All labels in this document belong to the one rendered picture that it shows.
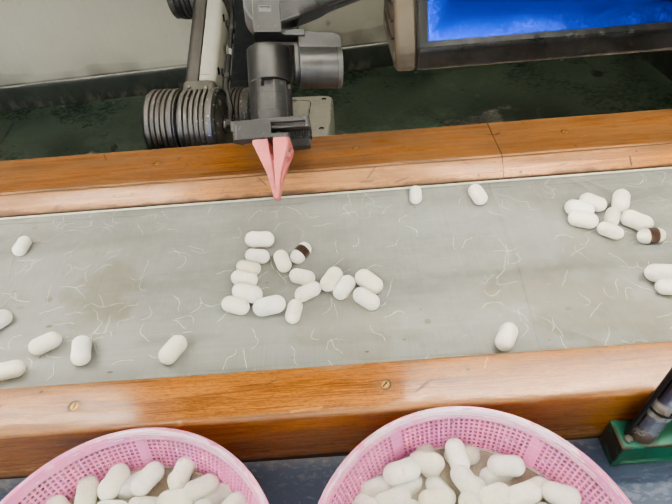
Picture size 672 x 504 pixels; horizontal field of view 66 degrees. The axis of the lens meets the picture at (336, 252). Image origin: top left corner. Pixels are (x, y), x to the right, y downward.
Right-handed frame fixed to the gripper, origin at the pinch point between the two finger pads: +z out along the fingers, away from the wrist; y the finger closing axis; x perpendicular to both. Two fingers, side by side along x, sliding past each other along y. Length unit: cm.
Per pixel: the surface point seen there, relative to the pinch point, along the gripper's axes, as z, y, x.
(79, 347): 17.5, -20.9, -11.8
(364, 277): 12.1, 10.4, -7.3
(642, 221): 7.7, 45.3, -3.3
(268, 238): 6.1, -1.2, -1.9
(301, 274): 11.2, 3.0, -6.2
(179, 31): -110, -59, 159
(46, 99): -89, -130, 173
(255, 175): -4.1, -3.7, 6.1
